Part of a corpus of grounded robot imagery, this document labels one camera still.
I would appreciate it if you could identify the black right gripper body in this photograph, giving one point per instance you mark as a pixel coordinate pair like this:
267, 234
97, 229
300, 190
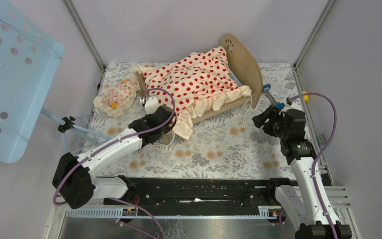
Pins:
274, 126

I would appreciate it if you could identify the checkered ruffled pillow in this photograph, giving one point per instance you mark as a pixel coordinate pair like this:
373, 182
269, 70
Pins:
116, 99

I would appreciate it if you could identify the wooden pet bed frame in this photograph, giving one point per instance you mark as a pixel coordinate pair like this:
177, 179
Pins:
244, 66

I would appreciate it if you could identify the red strawberry print duvet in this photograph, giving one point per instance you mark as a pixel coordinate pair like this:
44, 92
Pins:
192, 86

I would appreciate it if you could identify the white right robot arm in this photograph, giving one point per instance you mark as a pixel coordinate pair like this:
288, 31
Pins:
312, 214

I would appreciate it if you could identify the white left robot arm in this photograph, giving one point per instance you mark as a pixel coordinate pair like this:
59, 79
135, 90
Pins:
76, 178

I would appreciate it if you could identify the blue dumbbell toy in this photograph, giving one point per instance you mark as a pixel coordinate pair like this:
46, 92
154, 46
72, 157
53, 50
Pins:
266, 91

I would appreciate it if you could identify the yellow clip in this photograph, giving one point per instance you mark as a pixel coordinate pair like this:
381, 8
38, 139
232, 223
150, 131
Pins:
306, 96

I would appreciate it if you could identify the floral table mat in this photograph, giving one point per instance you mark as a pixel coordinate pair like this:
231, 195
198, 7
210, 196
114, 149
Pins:
225, 146

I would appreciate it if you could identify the blue striped mattress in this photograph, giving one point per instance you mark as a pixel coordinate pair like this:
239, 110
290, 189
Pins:
234, 78

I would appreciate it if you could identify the blue perforated music stand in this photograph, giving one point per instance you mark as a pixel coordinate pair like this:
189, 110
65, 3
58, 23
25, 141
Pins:
29, 59

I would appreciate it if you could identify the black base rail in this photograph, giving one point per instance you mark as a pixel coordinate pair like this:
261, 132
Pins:
203, 197

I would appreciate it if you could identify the grey cable duct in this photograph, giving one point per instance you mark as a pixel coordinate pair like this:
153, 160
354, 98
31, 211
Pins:
130, 213

